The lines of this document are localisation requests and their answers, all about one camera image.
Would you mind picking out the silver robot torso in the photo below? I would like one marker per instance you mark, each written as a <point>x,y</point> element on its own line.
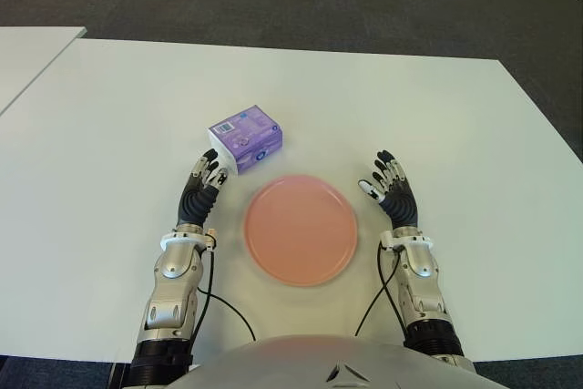
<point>291,361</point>

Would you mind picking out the purple tissue paper pack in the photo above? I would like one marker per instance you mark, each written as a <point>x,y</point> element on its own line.
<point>248,134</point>

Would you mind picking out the pink round plate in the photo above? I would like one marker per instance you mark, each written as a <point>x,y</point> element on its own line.
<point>300,229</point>

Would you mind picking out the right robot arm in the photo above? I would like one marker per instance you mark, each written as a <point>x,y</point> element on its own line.
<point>421,266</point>

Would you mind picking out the white side table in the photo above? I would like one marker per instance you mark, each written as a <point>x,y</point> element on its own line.
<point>27,56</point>

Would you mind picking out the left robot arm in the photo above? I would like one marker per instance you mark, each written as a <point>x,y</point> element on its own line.
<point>175,266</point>

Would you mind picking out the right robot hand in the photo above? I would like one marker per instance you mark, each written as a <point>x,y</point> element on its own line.
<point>401,204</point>

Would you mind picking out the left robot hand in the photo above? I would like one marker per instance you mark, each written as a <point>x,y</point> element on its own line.
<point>196,204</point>

